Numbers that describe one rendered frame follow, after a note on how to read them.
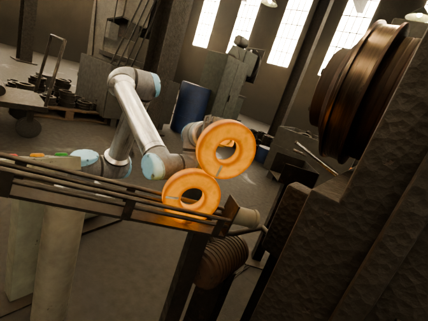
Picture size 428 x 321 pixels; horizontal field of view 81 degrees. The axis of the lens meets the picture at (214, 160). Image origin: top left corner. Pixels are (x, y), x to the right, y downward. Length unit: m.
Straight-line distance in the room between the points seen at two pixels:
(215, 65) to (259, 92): 8.04
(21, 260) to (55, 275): 0.19
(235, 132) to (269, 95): 11.64
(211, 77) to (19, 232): 3.93
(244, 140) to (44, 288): 0.85
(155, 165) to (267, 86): 11.67
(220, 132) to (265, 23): 12.79
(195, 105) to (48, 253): 3.72
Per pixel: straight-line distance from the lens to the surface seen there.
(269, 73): 12.48
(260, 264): 1.82
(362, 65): 0.83
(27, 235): 1.16
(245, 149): 0.65
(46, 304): 1.17
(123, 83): 1.18
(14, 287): 1.30
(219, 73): 4.51
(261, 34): 13.25
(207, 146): 0.62
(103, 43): 6.39
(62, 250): 1.01
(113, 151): 1.56
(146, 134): 0.93
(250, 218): 0.76
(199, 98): 4.41
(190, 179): 0.64
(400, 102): 0.54
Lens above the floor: 1.01
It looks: 16 degrees down
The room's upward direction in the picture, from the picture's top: 18 degrees clockwise
